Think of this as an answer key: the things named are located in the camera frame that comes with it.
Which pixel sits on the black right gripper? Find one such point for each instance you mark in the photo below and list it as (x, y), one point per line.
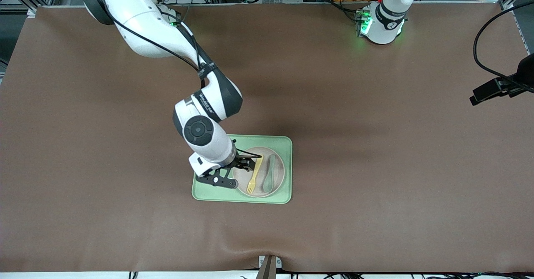
(240, 161)

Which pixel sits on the round pink plate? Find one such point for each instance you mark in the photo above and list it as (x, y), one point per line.
(275, 174)

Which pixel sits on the yellow plastic fork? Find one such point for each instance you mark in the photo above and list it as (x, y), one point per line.
(253, 179)

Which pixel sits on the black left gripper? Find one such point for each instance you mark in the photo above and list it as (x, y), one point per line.
(525, 71)

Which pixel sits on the brown table mat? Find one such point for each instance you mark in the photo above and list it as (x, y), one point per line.
(375, 145)

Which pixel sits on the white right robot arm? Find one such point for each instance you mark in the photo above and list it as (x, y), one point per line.
(142, 20)

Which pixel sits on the light green rectangular tray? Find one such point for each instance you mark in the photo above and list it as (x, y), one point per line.
(217, 195)

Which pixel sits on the metal table edge bracket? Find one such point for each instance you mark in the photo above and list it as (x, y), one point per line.
(269, 267)

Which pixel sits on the grey-green plastic spoon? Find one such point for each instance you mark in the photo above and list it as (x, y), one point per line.
(269, 179)

